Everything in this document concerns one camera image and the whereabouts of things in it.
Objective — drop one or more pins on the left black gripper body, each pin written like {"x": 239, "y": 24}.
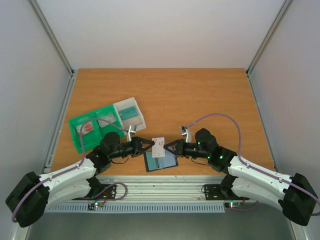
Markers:
{"x": 130, "y": 151}

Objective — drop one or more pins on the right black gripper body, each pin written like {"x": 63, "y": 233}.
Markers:
{"x": 180, "y": 147}

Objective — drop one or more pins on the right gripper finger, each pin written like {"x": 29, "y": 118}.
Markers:
{"x": 170, "y": 150}
{"x": 171, "y": 145}

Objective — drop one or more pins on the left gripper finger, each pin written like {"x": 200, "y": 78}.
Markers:
{"x": 139, "y": 150}
{"x": 143, "y": 141}

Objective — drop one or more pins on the white pink patterned card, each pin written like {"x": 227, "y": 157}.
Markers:
{"x": 158, "y": 150}

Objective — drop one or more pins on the dark blue card holder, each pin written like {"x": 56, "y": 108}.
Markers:
{"x": 159, "y": 163}

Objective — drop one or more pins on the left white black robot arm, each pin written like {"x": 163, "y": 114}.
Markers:
{"x": 35, "y": 194}

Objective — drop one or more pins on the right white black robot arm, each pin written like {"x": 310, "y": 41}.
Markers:
{"x": 292, "y": 195}

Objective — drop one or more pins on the grey card in tray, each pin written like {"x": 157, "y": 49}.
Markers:
{"x": 106, "y": 120}

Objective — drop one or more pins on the teal card in white tray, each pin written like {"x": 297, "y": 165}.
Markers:
{"x": 128, "y": 113}

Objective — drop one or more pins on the red white card in tray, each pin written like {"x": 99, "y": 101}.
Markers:
{"x": 84, "y": 129}

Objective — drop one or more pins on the white plastic tray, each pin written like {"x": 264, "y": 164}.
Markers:
{"x": 139, "y": 120}

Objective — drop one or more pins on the green plastic tray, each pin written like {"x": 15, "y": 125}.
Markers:
{"x": 93, "y": 138}

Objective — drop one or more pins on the left small circuit board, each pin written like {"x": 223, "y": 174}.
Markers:
{"x": 94, "y": 206}

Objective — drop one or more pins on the small circuit board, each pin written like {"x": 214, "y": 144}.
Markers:
{"x": 232, "y": 205}
{"x": 94, "y": 206}

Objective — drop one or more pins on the right small circuit board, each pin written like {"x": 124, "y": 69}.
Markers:
{"x": 232, "y": 205}

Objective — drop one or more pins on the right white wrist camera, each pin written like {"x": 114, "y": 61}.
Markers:
{"x": 185, "y": 132}

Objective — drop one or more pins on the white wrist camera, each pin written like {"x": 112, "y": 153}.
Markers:
{"x": 185, "y": 132}
{"x": 131, "y": 132}

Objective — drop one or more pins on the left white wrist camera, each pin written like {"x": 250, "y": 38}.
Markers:
{"x": 131, "y": 132}

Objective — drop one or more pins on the aluminium front rail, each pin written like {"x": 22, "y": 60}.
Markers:
{"x": 151, "y": 186}

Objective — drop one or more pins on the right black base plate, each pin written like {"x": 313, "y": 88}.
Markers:
{"x": 213, "y": 192}

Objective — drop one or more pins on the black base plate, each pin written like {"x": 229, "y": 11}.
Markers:
{"x": 213, "y": 192}
{"x": 108, "y": 191}

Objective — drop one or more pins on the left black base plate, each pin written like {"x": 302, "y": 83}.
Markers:
{"x": 108, "y": 191}

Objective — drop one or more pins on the left aluminium frame post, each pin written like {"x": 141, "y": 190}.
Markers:
{"x": 47, "y": 28}

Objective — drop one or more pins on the aluminium frame post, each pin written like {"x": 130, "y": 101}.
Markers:
{"x": 269, "y": 34}
{"x": 47, "y": 28}

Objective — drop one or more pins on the grey slotted cable duct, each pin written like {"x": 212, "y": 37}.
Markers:
{"x": 133, "y": 208}

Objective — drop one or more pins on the right aluminium frame post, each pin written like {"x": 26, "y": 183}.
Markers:
{"x": 269, "y": 34}

